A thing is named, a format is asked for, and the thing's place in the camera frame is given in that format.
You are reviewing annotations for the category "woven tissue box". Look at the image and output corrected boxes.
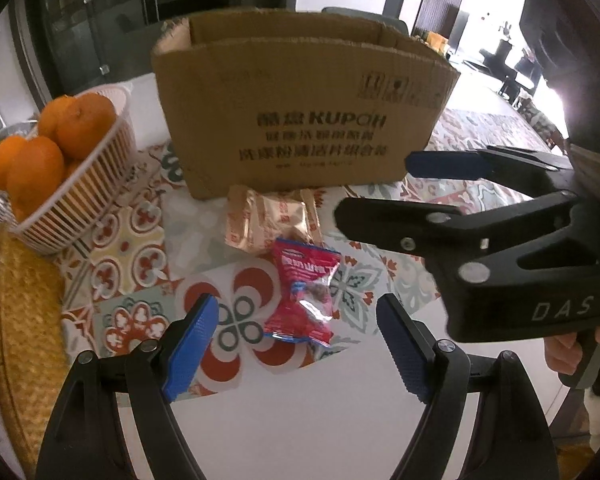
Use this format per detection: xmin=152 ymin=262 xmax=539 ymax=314
xmin=0 ymin=226 xmax=69 ymax=479

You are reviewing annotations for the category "orange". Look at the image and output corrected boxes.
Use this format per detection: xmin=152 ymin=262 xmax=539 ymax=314
xmin=56 ymin=93 xmax=117 ymax=160
xmin=38 ymin=96 xmax=76 ymax=142
xmin=0 ymin=136 xmax=27 ymax=191
xmin=6 ymin=136 xmax=65 ymax=222

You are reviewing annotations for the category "red hawthorn snack packet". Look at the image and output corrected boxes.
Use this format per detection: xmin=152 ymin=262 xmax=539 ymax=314
xmin=264 ymin=238 xmax=341 ymax=347

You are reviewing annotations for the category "orange right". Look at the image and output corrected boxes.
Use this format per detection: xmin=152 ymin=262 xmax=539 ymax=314
xmin=56 ymin=93 xmax=117 ymax=160

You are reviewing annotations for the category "dark chair right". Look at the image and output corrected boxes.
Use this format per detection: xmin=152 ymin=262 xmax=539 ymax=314
xmin=322 ymin=6 xmax=410 ymax=36

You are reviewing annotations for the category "orange left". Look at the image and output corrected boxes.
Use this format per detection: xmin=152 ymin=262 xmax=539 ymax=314
xmin=0 ymin=136 xmax=27 ymax=191

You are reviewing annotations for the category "brown cardboard box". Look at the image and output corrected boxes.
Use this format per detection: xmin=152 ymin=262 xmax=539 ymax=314
xmin=151 ymin=9 xmax=460 ymax=200

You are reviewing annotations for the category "person right hand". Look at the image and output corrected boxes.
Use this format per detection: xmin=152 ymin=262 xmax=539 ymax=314
xmin=544 ymin=326 xmax=600 ymax=375

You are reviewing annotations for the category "black glass sliding door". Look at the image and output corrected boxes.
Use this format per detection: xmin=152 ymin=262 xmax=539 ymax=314
xmin=9 ymin=0 xmax=301 ymax=106

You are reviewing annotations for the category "patterned table runner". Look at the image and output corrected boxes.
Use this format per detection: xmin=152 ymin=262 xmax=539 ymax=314
xmin=54 ymin=104 xmax=566 ymax=401

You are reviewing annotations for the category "orange back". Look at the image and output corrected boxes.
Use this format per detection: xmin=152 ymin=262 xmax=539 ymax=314
xmin=38 ymin=96 xmax=76 ymax=142

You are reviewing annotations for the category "white fruit basket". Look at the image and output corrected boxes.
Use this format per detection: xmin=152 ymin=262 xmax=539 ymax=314
xmin=0 ymin=84 xmax=137 ymax=255

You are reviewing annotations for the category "orange front middle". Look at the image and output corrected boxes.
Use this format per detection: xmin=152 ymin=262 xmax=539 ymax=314
xmin=6 ymin=136 xmax=65 ymax=222

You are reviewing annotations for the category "fortune biscuits gold packet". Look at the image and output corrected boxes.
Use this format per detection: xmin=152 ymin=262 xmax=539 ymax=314
xmin=225 ymin=185 xmax=323 ymax=255

